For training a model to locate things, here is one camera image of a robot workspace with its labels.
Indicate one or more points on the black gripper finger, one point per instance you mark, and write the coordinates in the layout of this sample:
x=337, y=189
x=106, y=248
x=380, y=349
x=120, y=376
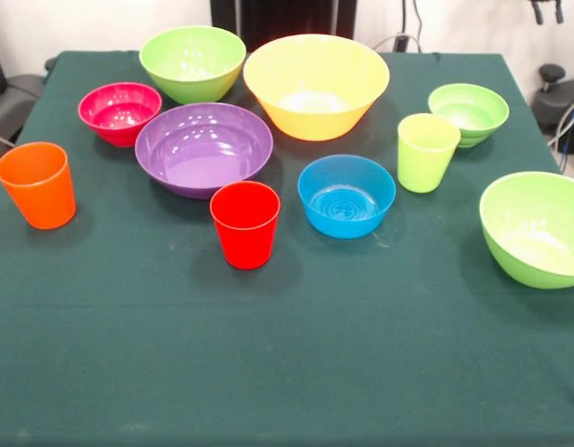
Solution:
x=558, y=13
x=538, y=14

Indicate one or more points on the blue bowl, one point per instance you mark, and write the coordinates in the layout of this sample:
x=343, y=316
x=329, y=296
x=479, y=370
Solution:
x=347, y=223

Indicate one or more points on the black knobbed stand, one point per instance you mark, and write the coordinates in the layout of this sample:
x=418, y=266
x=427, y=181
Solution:
x=552, y=74

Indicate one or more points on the small green bowl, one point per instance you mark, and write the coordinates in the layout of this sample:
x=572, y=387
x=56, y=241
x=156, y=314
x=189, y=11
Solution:
x=473, y=112

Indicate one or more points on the black power plug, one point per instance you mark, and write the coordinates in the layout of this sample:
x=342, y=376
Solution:
x=400, y=43

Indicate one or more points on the yellow-green cup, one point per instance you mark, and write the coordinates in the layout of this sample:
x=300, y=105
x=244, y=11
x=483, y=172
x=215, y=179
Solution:
x=422, y=167

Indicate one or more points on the large light green bowl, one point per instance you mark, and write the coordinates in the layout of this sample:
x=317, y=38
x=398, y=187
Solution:
x=524, y=261
x=189, y=56

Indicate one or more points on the large yellow bowl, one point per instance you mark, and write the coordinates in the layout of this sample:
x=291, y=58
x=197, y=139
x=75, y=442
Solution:
x=315, y=121

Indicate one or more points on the purple bowl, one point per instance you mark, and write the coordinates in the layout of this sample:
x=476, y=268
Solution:
x=198, y=149

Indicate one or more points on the red cup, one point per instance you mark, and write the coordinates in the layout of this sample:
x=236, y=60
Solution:
x=245, y=242

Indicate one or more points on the dark green tablecloth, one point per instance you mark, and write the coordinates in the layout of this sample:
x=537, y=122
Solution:
x=287, y=349

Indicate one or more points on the pink bowl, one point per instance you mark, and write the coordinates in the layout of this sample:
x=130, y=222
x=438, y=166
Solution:
x=119, y=132

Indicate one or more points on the small black armrest pad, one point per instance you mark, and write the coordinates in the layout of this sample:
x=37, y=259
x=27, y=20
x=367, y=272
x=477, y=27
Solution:
x=50, y=63

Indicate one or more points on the orange cup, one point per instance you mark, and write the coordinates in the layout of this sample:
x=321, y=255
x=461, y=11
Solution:
x=40, y=200

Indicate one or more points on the grey chair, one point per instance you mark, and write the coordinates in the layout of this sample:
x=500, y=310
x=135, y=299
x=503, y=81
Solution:
x=9, y=107

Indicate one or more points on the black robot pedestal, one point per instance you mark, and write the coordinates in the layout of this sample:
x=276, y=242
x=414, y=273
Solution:
x=277, y=18

